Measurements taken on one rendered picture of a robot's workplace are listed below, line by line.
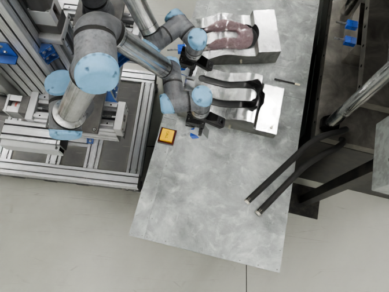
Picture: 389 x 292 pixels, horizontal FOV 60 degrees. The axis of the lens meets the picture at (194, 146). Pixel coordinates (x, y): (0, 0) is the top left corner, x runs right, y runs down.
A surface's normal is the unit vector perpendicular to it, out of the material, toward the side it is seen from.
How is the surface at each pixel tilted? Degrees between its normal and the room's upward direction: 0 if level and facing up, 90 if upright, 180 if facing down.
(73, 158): 0
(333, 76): 0
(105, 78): 83
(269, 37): 0
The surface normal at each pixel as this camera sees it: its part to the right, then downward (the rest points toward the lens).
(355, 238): 0.04, -0.31
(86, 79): 0.22, 0.89
